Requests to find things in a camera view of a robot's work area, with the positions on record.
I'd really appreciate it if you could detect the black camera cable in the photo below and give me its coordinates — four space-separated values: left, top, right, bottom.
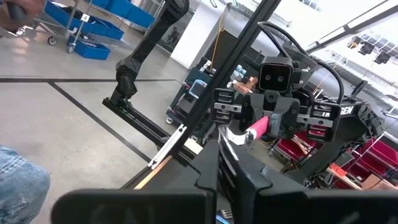
257 21 345 105

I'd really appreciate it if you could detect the orange cable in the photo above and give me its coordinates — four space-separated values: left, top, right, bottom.
210 9 225 71

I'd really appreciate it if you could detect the black aluminium rig frame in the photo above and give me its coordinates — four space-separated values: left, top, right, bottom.
101 0 282 166

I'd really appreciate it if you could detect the metal wire cart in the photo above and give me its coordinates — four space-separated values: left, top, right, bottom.
29 0 165 54

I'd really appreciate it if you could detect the black sleeved cable bundle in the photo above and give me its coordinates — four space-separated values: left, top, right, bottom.
115 0 190 100

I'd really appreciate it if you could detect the red storage bin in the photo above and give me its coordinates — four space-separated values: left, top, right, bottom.
351 138 398 181
275 130 324 162

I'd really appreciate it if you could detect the light blue device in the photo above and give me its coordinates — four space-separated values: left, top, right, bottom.
189 79 208 100

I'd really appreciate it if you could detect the copper-coloured block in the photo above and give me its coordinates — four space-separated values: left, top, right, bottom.
233 77 259 94

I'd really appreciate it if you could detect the white metal bracket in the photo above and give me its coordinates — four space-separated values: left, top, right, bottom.
147 124 187 170

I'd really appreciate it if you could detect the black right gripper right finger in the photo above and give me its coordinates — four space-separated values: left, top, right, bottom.
223 144 398 224

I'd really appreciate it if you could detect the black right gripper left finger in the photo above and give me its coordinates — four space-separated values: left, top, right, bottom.
51 139 221 224

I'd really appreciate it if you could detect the blue storage bin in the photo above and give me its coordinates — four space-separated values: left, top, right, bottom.
45 0 83 24
81 17 125 40
67 35 111 60
105 0 155 29

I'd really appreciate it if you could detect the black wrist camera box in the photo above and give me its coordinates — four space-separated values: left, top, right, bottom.
258 57 294 94

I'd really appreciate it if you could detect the pink-handled silver fork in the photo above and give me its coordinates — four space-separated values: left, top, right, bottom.
216 115 270 194

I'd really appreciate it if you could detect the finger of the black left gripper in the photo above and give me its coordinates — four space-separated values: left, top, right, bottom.
241 93 265 131
269 96 301 139

